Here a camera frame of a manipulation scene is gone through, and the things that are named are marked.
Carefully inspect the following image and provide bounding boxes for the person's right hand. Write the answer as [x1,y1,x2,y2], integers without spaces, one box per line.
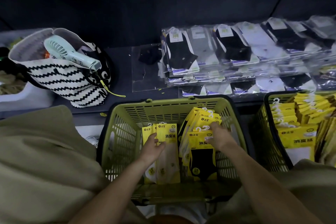
[206,122,238,152]

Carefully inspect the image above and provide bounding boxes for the person's left hand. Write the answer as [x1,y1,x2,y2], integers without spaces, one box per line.
[139,133,166,166]

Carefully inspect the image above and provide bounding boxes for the white sock yellow packet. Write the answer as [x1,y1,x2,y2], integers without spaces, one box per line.
[142,126,158,185]
[156,123,181,185]

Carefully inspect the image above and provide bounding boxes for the black sock yellow packet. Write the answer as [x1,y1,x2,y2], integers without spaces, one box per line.
[187,130,218,181]

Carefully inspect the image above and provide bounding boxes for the person's right forearm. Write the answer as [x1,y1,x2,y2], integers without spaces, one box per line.
[219,141,324,224]

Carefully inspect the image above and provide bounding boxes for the person's left forearm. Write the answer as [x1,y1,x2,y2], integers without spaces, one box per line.
[68,157,153,224]

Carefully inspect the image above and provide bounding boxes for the stack of yellow sock packets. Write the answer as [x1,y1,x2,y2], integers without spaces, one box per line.
[178,107,222,169]
[270,92,336,167]

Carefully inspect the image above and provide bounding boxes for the green plastic shopping basket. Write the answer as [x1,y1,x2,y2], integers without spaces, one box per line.
[256,90,336,173]
[97,95,247,206]

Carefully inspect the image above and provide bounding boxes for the clear bag with black sock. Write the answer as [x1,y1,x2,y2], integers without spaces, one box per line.
[131,44,165,92]

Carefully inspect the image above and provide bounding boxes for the pile of clear bagged socks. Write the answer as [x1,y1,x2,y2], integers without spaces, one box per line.
[157,15,336,98]

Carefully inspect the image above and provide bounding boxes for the black white zigzag tote bag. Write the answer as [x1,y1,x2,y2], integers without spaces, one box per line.
[8,28,113,108]

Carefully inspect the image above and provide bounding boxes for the mint green handheld fan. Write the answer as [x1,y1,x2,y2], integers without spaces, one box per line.
[44,35,102,72]

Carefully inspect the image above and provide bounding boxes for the yellow lanyard cord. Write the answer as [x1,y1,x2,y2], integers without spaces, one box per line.
[96,73,126,98]

